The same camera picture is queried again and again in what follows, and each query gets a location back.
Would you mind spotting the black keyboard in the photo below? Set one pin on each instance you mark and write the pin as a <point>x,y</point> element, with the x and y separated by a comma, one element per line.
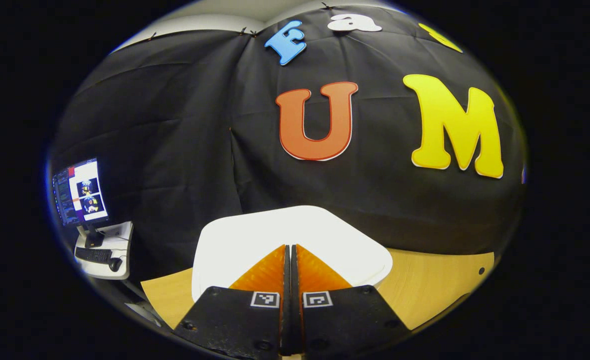
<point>92,255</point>

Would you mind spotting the black backdrop cloth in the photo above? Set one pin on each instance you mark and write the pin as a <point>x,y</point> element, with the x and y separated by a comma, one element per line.
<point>175,125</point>

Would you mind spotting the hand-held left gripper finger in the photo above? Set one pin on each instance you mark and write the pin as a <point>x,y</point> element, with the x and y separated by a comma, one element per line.
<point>286,320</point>
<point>296,320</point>

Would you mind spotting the wooden desktop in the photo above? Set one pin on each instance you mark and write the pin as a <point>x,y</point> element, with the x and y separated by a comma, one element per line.
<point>434,280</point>

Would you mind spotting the computer monitor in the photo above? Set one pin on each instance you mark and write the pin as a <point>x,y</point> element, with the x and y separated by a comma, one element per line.
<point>80,192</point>

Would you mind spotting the white garbage bin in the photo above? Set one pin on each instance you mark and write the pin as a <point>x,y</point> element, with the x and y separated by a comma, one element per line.
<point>255,235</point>

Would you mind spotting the black computer mouse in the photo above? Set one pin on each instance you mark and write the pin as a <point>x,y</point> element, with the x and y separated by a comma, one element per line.
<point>115,264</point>

